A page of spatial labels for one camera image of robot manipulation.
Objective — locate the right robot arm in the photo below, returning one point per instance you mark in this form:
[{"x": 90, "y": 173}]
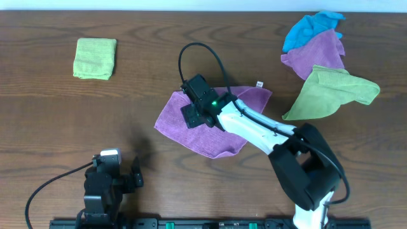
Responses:
[{"x": 307, "y": 170}]

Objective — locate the loose green cloth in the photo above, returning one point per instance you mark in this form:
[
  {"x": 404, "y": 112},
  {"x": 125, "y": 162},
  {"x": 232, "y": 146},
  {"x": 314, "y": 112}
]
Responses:
[{"x": 326, "y": 89}]

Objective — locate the purple cloth under blue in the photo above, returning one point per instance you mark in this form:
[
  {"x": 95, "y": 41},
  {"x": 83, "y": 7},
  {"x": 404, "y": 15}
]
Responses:
[{"x": 324, "y": 49}]

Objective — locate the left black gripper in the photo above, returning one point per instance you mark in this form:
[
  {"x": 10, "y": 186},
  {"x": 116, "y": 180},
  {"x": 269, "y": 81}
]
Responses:
[{"x": 128, "y": 183}]

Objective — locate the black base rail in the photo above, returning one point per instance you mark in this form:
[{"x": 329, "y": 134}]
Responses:
[{"x": 153, "y": 223}]

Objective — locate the folded green cloth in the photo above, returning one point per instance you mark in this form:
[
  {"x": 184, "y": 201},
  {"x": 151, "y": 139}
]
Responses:
[{"x": 94, "y": 58}]

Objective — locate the purple microfiber cloth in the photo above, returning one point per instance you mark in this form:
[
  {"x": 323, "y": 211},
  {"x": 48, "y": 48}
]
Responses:
[{"x": 209, "y": 142}]

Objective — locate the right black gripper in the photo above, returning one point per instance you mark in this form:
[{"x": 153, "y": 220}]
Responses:
[{"x": 187, "y": 112}]

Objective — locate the blue crumpled cloth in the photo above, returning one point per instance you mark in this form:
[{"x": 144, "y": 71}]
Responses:
[{"x": 308, "y": 27}]

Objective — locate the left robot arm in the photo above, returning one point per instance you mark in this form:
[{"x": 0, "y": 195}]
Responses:
[{"x": 104, "y": 189}]

